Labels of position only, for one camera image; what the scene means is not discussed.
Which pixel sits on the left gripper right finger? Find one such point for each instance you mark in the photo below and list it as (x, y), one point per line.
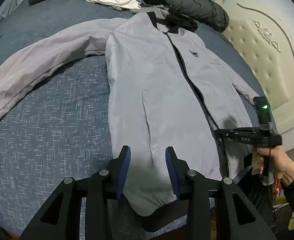
(235, 216)

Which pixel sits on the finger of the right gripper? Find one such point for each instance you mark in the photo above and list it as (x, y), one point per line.
(226, 133)

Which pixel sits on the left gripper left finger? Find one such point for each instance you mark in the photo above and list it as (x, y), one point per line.
(59, 216)

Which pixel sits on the light grey zip jacket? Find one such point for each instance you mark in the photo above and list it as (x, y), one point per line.
(166, 89)

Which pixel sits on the person's right hand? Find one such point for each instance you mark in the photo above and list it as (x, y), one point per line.
(278, 158)

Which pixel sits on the blue bed sheet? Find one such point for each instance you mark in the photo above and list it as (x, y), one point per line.
(60, 128)

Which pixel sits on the cream tufted headboard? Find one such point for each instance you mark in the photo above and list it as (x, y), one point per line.
(265, 43)

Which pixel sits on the black garment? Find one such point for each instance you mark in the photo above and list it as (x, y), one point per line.
(173, 18)

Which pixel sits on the white garment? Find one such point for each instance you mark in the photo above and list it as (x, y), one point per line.
(122, 4)

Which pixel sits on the light grey blanket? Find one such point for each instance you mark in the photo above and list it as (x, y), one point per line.
(8, 7)

